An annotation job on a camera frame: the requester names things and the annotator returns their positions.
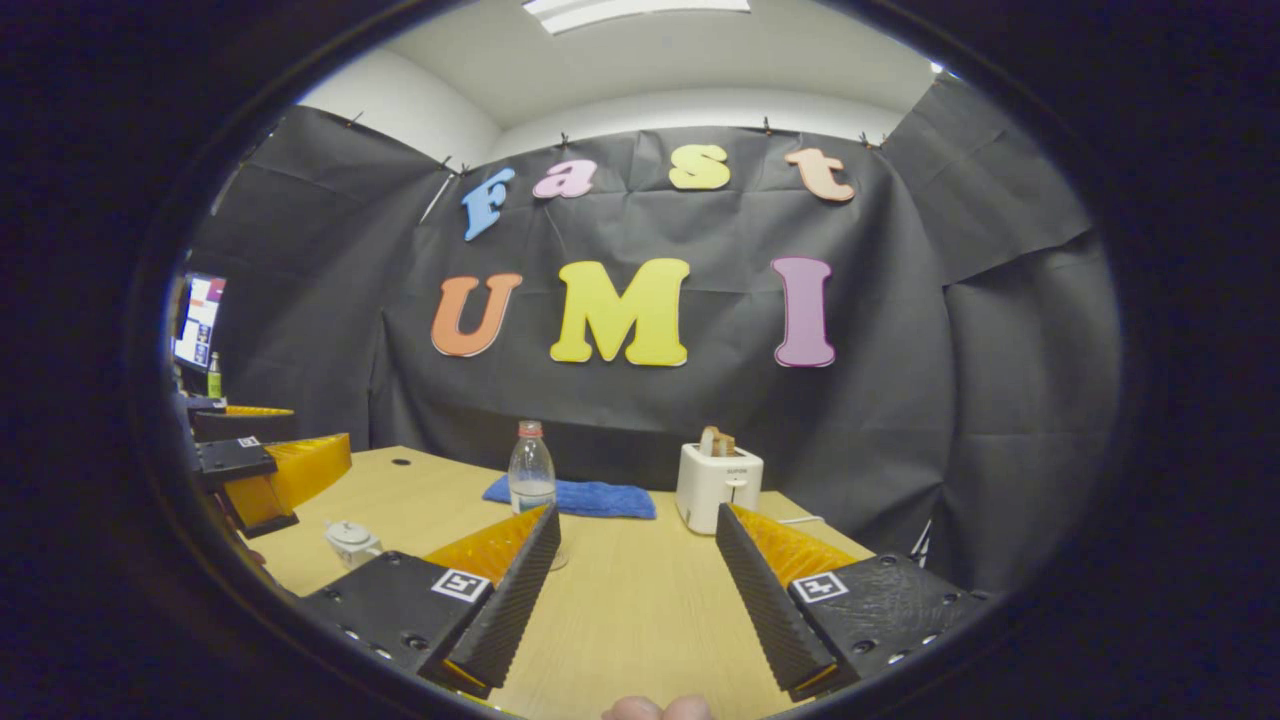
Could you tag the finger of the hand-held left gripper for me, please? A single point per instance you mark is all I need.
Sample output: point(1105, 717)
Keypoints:
point(240, 425)
point(235, 460)

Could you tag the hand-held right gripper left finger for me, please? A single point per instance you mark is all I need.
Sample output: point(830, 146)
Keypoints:
point(505, 610)

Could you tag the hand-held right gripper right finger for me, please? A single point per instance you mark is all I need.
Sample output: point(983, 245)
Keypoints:
point(770, 610)

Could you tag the round brown coaster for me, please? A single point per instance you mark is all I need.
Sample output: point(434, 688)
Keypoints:
point(560, 560)

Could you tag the clear plastic water bottle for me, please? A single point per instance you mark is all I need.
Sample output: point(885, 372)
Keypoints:
point(531, 470)

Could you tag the white teacup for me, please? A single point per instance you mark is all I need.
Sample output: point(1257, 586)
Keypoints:
point(362, 555)

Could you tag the green drink bottle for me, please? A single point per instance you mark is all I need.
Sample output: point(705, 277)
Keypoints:
point(214, 380)

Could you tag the computer monitor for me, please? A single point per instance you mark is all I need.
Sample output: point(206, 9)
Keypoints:
point(198, 322)

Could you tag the white toaster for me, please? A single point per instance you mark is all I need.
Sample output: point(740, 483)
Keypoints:
point(715, 490)

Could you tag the blue towel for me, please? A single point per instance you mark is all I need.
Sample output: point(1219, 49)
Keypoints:
point(600, 498)

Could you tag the brown bread slice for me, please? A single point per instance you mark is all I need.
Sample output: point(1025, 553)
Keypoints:
point(726, 444)

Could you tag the light bread slice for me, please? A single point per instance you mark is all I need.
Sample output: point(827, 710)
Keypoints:
point(707, 442)

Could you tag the black backdrop cloth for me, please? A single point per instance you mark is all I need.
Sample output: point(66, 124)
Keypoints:
point(700, 410)

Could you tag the ceiling light panel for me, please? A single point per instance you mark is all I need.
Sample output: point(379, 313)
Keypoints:
point(635, 12)

